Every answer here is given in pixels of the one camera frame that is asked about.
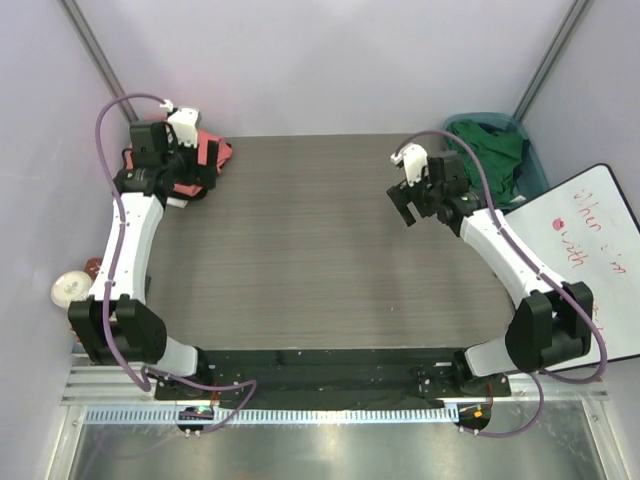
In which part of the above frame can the clear plastic jar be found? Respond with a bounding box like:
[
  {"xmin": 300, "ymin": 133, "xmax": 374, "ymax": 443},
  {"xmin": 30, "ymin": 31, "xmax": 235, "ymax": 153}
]
[{"xmin": 50, "ymin": 270, "xmax": 93, "ymax": 309}]

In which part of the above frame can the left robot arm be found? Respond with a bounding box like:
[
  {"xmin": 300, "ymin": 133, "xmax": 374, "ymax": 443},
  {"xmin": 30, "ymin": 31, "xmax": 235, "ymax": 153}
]
[{"xmin": 68, "ymin": 119, "xmax": 232, "ymax": 399}]

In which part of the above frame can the white folded t shirt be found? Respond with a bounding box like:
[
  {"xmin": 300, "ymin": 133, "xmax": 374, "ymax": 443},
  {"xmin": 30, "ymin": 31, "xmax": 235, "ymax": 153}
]
[{"xmin": 166, "ymin": 197, "xmax": 189, "ymax": 209}]

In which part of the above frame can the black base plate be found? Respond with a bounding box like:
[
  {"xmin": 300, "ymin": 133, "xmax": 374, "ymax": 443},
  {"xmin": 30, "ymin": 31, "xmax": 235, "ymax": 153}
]
[{"xmin": 153, "ymin": 347, "xmax": 512, "ymax": 401}]

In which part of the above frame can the stack of books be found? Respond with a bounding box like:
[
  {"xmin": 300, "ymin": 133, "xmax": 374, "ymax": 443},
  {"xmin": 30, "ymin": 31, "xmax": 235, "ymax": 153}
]
[{"xmin": 70, "ymin": 327, "xmax": 86, "ymax": 355}]

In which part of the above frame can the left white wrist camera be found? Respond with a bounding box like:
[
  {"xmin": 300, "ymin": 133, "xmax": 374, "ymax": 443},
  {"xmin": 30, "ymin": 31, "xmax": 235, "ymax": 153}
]
[{"xmin": 168, "ymin": 107, "xmax": 201, "ymax": 148}]

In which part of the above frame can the blue plastic bin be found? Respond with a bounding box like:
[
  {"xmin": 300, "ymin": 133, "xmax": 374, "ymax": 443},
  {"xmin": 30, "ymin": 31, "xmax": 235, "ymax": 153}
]
[{"xmin": 443, "ymin": 112, "xmax": 549, "ymax": 212}]

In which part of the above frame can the small red box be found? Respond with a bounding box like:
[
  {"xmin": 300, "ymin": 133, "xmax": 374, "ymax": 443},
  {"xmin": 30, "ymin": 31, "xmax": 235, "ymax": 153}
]
[{"xmin": 84, "ymin": 257, "xmax": 102, "ymax": 281}]

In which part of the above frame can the black folded t shirt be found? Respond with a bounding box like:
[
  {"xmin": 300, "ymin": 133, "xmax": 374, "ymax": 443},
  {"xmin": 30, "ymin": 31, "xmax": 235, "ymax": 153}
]
[{"xmin": 170, "ymin": 154, "xmax": 233, "ymax": 201}]

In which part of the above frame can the aluminium rail frame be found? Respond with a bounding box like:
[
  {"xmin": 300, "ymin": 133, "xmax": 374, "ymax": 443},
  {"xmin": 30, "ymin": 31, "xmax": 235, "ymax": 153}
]
[{"xmin": 47, "ymin": 367, "xmax": 634, "ymax": 479}]

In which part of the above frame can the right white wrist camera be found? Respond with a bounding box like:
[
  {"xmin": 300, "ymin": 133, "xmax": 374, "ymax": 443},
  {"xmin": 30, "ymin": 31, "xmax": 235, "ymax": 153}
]
[{"xmin": 390, "ymin": 143, "xmax": 428, "ymax": 187}]

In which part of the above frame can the green t shirt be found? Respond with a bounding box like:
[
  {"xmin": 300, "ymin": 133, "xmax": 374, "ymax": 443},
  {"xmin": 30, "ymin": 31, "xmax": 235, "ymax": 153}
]
[{"xmin": 445, "ymin": 120, "xmax": 525, "ymax": 207}]

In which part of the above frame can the left aluminium corner post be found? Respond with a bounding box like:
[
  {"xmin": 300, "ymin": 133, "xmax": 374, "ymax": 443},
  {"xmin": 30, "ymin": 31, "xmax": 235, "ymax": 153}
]
[{"xmin": 57, "ymin": 0, "xmax": 126, "ymax": 98}]

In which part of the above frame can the right aluminium corner post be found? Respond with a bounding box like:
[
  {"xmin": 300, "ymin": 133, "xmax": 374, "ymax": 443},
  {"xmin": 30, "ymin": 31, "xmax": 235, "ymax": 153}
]
[{"xmin": 512, "ymin": 0, "xmax": 594, "ymax": 122}]

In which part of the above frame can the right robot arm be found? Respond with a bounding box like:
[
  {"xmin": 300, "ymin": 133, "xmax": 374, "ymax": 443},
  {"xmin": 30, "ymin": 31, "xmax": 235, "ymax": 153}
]
[{"xmin": 387, "ymin": 144, "xmax": 593, "ymax": 395}]

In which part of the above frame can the white whiteboard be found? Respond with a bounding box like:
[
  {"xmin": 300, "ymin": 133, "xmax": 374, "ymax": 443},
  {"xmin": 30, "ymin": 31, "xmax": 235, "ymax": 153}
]
[{"xmin": 506, "ymin": 164, "xmax": 639, "ymax": 361}]

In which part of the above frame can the red t shirt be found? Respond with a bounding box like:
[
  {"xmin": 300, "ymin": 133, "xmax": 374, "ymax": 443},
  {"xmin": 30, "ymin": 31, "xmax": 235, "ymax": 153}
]
[{"xmin": 114, "ymin": 121, "xmax": 233, "ymax": 205}]

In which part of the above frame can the aluminium corner post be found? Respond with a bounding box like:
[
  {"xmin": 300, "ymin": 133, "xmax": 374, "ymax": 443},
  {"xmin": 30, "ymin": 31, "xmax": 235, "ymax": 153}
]
[
  {"xmin": 512, "ymin": 0, "xmax": 594, "ymax": 122},
  {"xmin": 57, "ymin": 0, "xmax": 126, "ymax": 98}
]

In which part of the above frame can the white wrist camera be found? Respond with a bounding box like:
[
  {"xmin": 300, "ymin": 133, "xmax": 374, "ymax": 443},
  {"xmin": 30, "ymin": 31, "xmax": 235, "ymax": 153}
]
[
  {"xmin": 390, "ymin": 143, "xmax": 428, "ymax": 187},
  {"xmin": 168, "ymin": 107, "xmax": 201, "ymax": 148}
]

